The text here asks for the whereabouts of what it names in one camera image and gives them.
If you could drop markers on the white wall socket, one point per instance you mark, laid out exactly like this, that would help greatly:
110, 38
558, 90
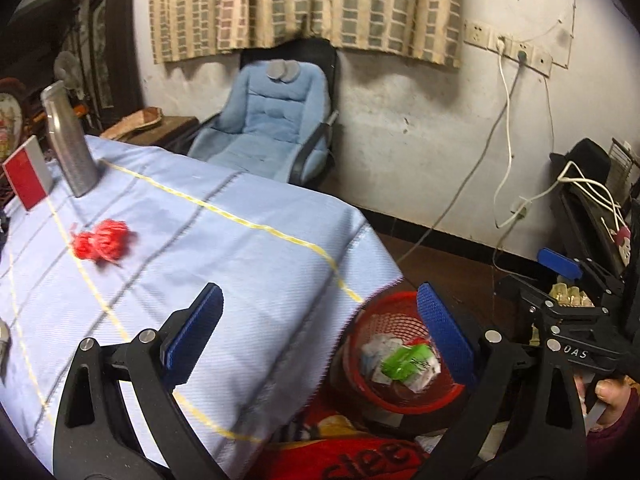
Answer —
512, 49
541, 62
477, 35

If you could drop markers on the grey desk fan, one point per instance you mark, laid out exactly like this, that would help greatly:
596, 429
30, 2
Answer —
67, 72

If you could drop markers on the yellow grid snack packet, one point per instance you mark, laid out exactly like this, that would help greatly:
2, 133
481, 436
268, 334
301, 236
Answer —
570, 294

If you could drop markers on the person's right hand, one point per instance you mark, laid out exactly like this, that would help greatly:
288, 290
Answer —
612, 395

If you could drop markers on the silver metal bottle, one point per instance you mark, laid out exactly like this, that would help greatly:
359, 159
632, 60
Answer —
70, 145

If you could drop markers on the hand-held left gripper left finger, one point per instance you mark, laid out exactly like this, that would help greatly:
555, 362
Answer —
195, 330

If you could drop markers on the person's right forearm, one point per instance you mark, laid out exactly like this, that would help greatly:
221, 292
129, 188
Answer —
617, 450

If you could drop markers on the dark wooden cabinet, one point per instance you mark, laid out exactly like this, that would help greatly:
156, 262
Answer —
117, 45

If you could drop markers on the beige checked curtain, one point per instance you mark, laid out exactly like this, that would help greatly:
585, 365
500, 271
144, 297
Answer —
300, 0

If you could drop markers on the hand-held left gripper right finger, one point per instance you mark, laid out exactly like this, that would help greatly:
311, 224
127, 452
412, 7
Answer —
445, 330

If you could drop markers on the blue cushioned office chair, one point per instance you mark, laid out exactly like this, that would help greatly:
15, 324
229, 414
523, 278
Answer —
270, 110

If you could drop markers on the painted decorative plate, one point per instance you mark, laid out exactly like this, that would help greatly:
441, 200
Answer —
9, 125

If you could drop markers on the red plastic basket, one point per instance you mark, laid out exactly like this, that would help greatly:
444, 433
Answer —
380, 310

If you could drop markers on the blue striped tablecloth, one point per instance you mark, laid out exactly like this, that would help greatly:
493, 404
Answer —
225, 240

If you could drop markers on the wooden side table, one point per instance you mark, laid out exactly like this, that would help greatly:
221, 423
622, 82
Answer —
160, 132

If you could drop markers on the black hat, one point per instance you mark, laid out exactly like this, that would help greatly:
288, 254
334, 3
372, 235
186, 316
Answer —
582, 160

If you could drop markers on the red net bag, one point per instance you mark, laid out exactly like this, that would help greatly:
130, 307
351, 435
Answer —
100, 242

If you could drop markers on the red box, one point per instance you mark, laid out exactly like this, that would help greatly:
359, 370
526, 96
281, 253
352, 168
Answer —
27, 175

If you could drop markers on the green wrapper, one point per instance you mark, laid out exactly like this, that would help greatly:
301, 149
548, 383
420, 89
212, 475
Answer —
405, 362

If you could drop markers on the black stand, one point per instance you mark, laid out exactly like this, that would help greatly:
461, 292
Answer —
585, 220

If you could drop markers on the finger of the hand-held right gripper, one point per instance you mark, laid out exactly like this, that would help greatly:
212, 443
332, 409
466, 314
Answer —
530, 305
560, 262

